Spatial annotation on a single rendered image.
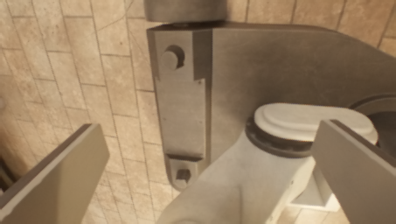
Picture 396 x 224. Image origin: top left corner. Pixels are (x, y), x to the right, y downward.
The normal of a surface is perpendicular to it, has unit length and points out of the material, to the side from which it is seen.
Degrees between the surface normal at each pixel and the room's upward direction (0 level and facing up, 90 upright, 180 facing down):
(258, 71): 0
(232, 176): 90
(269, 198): 90
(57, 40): 0
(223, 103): 0
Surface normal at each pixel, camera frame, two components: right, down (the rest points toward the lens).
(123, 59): -0.20, 0.49
